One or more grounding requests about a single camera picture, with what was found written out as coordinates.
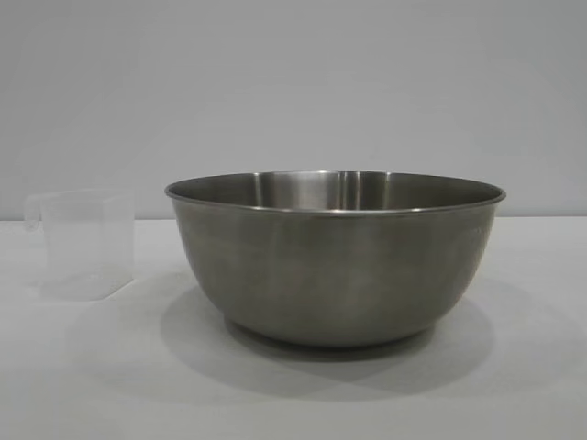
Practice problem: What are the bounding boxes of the clear plastic measuring cup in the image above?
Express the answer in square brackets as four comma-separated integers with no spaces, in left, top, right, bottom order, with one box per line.
[25,189,136,300]

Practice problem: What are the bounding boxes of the stainless steel mixing bowl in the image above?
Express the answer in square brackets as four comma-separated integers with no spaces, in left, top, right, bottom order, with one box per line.
[164,169,509,351]

